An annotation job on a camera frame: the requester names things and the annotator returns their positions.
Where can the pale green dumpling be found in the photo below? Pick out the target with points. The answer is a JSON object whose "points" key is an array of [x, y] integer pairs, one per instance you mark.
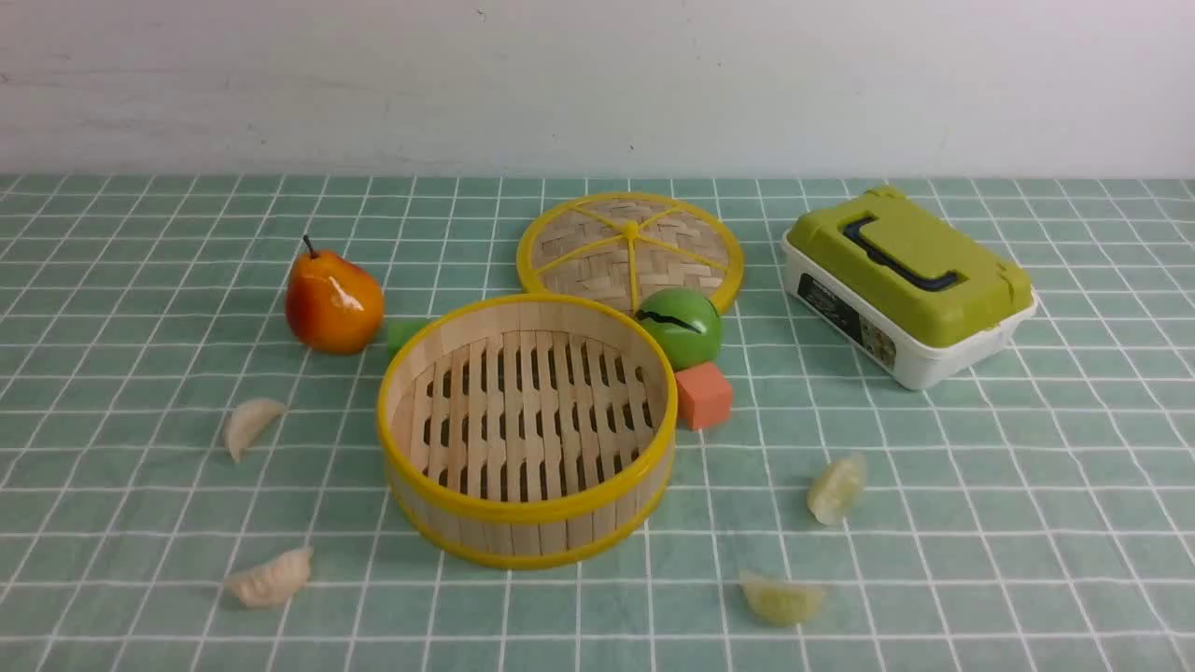
{"points": [[835, 491], [781, 603]]}

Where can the pale green dumpling bottom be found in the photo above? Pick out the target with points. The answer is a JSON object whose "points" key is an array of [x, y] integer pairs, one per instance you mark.
{"points": [[781, 603]]}

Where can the white dumpling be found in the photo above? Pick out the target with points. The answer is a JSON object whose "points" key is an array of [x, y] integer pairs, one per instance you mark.
{"points": [[274, 582], [246, 422]]}

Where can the woven bamboo steamer lid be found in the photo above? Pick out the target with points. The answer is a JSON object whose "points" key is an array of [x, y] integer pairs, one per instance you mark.
{"points": [[619, 248]]}

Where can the bamboo steamer tray yellow rim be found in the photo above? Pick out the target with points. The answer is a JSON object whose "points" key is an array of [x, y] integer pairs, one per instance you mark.
{"points": [[530, 431]]}

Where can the orange foam cube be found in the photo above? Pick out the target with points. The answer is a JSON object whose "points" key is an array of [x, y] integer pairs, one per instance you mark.
{"points": [[705, 396]]}

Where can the green foam block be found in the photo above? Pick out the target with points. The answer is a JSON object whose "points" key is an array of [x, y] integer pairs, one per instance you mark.
{"points": [[401, 331]]}

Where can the orange red toy pear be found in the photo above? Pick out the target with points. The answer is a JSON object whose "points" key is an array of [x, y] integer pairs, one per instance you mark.
{"points": [[331, 304]]}

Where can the green lid white lunch box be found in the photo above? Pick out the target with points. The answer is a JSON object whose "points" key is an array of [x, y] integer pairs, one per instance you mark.
{"points": [[919, 297]]}

